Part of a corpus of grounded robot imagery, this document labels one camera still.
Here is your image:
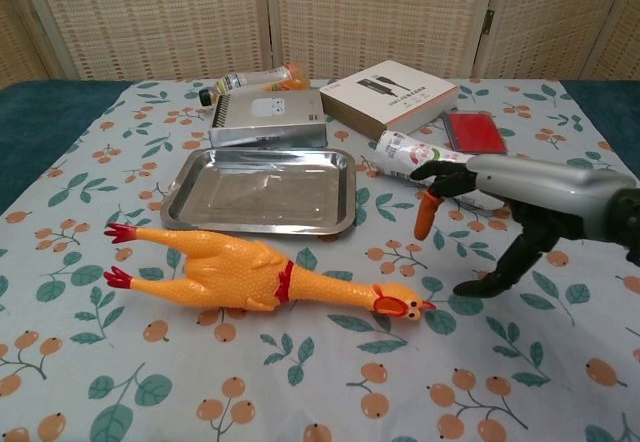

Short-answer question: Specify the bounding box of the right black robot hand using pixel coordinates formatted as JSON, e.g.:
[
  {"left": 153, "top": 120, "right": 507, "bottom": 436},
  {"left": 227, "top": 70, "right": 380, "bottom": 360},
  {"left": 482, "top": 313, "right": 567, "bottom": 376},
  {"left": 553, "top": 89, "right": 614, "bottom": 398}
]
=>
[{"left": 409, "top": 154, "right": 640, "bottom": 298}]

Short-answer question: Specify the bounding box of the yellow rubber chicken toy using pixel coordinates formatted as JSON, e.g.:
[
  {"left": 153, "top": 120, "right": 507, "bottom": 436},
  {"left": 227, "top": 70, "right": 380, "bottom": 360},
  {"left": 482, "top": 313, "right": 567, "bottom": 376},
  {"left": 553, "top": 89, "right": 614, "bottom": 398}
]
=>
[{"left": 103, "top": 221, "right": 437, "bottom": 322}]

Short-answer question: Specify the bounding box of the stainless steel tray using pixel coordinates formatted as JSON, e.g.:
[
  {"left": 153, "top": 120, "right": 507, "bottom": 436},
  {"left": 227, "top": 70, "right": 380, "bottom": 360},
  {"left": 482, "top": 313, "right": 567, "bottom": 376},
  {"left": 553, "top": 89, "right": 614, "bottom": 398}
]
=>
[{"left": 159, "top": 146, "right": 357, "bottom": 237}]

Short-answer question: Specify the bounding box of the red stamp pad case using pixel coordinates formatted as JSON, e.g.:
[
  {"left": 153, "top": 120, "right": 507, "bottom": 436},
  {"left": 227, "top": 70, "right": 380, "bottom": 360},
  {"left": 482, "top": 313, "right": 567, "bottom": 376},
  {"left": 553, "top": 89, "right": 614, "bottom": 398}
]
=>
[{"left": 440, "top": 110, "right": 509, "bottom": 156}]

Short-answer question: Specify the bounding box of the yellow-capped tea bottle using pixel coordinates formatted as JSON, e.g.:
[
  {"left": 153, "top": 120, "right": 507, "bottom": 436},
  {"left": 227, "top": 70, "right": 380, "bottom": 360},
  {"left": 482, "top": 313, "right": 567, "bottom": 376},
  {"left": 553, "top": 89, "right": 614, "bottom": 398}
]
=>
[{"left": 372, "top": 130, "right": 507, "bottom": 212}]

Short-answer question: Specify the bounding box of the white cardboard product box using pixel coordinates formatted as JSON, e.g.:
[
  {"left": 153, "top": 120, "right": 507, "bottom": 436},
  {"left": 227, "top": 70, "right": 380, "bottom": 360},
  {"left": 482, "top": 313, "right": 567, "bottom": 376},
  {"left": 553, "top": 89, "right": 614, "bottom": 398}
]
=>
[{"left": 319, "top": 66, "right": 459, "bottom": 142}]

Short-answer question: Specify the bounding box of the silver metal power supply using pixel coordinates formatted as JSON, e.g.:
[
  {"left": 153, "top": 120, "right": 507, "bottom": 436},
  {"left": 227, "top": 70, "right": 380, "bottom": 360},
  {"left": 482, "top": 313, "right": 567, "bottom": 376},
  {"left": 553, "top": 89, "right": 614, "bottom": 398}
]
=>
[{"left": 208, "top": 88, "right": 329, "bottom": 149}]

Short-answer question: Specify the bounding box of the floral fruit print tablecloth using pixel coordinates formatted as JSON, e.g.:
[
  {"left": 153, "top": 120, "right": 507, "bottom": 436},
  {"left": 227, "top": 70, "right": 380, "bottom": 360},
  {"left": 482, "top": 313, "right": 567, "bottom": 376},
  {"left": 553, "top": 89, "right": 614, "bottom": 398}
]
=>
[{"left": 0, "top": 79, "right": 640, "bottom": 442}]

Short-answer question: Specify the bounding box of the black-capped clear bottle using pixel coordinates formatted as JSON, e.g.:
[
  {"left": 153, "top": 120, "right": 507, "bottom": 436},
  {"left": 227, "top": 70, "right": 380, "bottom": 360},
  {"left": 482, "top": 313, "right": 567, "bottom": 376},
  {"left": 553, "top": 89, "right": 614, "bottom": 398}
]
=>
[{"left": 198, "top": 63, "right": 310, "bottom": 108}]

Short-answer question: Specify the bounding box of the woven folding screen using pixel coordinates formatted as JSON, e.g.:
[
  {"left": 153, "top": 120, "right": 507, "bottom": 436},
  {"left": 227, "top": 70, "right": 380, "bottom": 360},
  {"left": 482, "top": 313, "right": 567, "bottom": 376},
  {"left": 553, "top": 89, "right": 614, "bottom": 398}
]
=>
[{"left": 0, "top": 0, "right": 640, "bottom": 83}]

